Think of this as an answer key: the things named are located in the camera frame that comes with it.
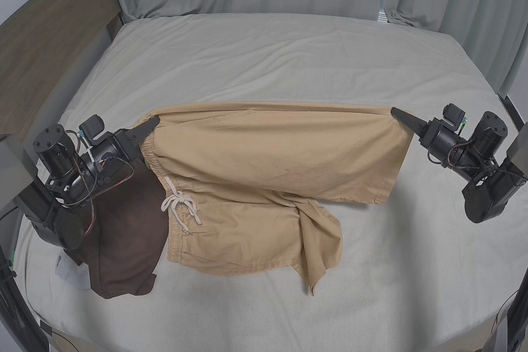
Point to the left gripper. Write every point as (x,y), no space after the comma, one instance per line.
(109,158)

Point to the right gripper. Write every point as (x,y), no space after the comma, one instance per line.
(441,144)

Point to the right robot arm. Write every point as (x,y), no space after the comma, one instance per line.
(489,131)

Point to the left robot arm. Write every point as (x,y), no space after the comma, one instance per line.
(57,152)

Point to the bed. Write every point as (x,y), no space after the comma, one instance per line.
(264,61)

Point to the dark brown garment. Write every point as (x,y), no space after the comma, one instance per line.
(123,226)

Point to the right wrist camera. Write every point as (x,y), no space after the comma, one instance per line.
(453,115)

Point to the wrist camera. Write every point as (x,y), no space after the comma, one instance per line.
(453,115)
(93,127)

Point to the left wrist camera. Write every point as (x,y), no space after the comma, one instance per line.
(93,127)

